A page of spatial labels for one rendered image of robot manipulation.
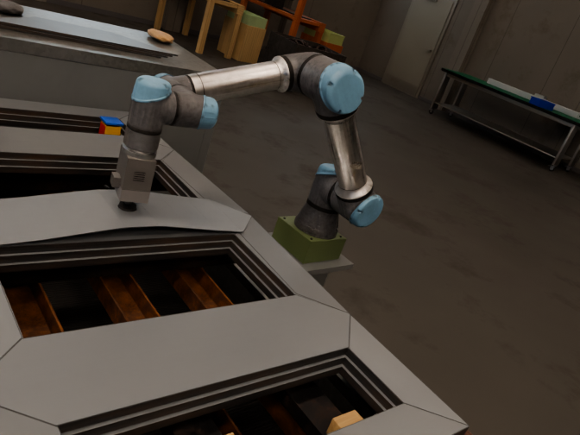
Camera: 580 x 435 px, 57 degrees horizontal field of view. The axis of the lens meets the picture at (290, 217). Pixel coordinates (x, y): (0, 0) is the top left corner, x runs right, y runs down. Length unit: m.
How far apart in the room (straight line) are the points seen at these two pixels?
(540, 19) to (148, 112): 10.84
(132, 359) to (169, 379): 0.07
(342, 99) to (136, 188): 0.55
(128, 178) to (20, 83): 0.85
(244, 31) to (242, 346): 8.58
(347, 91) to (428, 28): 11.49
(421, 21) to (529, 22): 2.42
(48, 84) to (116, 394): 1.35
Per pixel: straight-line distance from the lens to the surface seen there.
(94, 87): 2.06
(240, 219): 1.45
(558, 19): 11.59
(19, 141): 1.64
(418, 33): 12.99
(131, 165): 1.21
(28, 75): 1.99
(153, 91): 1.17
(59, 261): 1.19
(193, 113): 1.22
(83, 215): 1.25
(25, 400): 0.85
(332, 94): 1.36
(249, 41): 9.49
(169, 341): 0.97
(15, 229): 1.20
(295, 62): 1.47
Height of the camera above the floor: 1.47
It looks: 23 degrees down
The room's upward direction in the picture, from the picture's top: 19 degrees clockwise
